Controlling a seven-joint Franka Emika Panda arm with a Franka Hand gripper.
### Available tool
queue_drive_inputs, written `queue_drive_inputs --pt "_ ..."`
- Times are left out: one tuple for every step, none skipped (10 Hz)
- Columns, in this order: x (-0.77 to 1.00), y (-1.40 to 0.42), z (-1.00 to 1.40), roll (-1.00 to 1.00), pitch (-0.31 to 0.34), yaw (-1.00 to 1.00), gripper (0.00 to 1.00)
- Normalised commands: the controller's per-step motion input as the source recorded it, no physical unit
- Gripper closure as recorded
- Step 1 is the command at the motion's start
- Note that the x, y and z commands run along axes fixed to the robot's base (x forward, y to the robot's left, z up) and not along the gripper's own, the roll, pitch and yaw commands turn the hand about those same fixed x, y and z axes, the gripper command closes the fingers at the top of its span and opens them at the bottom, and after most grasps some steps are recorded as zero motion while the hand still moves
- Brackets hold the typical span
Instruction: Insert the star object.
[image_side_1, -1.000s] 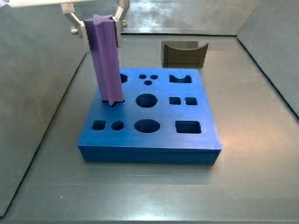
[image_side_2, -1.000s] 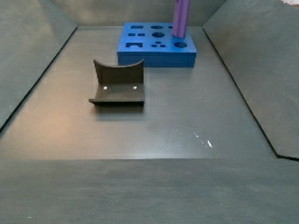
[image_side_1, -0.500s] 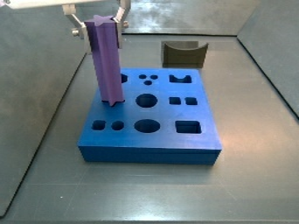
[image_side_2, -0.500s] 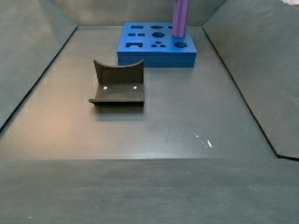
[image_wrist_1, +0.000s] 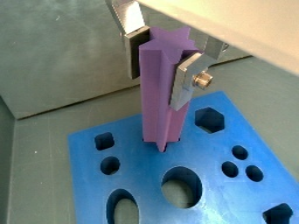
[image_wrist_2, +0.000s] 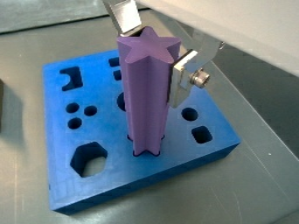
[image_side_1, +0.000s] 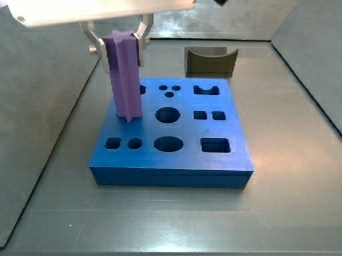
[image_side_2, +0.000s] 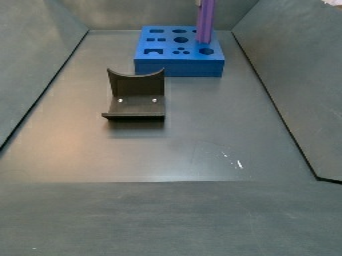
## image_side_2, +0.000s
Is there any purple star-shaped peg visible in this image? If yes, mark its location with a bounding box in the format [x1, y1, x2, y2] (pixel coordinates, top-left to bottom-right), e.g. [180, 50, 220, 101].
[195, 0, 215, 44]

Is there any blue shape-sorting block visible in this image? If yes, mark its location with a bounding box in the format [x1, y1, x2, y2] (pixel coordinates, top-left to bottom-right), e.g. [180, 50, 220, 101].
[133, 26, 224, 77]

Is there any black curved holder stand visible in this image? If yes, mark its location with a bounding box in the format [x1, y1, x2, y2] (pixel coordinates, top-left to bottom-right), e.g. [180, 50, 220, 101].
[101, 69, 165, 120]

